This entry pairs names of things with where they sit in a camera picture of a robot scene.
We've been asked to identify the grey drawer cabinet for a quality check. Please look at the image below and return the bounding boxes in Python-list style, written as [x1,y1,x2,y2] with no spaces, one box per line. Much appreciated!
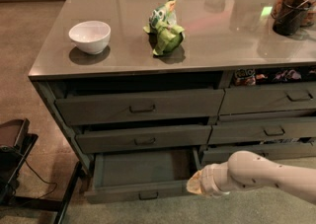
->
[29,0,316,203]

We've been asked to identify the green crumpled snack bag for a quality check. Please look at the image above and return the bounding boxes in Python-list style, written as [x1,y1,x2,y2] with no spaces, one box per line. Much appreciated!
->
[143,0,185,56]

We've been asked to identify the white ceramic bowl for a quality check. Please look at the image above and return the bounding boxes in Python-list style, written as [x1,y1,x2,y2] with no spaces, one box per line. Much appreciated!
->
[68,21,111,54]

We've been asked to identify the snack packages in shelf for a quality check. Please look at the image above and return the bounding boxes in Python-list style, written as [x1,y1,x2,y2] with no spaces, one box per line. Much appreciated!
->
[233,66,316,86]

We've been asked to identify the black metal stand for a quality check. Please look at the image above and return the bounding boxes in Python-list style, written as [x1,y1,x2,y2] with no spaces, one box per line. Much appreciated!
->
[0,117,84,224]

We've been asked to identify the black cup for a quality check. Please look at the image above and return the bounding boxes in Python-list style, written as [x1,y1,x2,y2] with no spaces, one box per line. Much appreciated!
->
[273,0,311,36]

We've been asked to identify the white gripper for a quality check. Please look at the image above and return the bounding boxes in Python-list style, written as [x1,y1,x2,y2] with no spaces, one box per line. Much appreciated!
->
[187,163,230,197]

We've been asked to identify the grey drawer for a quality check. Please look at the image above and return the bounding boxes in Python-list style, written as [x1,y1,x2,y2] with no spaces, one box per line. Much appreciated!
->
[200,142,316,166]
[85,148,201,203]
[76,124,211,154]
[208,116,316,145]
[55,89,224,125]
[219,82,316,115]

